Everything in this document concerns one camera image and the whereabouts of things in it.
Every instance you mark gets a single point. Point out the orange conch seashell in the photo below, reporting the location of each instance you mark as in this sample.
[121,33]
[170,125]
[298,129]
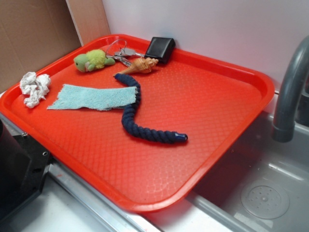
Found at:
[141,65]

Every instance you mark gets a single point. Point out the red plastic tray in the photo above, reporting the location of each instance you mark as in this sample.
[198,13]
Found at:
[211,101]

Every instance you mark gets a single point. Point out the grey sink faucet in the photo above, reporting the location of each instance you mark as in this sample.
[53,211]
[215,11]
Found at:
[293,101]

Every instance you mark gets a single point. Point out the black leather wallet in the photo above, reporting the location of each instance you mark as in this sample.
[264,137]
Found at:
[161,49]

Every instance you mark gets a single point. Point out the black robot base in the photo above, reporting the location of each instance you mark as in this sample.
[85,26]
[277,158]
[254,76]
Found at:
[23,167]

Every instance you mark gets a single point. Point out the brown cardboard panel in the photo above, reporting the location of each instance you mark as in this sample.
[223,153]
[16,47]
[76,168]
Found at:
[35,33]

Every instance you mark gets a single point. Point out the light blue cloth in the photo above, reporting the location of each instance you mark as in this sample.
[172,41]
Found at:
[75,97]

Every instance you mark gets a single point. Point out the crumpled white paper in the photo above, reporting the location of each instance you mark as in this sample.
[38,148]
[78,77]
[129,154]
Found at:
[36,87]

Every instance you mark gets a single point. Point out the grey plastic sink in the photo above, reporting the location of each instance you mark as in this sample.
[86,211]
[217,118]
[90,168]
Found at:
[258,185]

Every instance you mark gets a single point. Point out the green plush turtle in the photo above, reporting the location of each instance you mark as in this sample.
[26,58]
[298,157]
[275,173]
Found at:
[92,60]

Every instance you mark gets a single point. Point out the silver keys on ring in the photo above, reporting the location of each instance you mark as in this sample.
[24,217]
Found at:
[119,51]

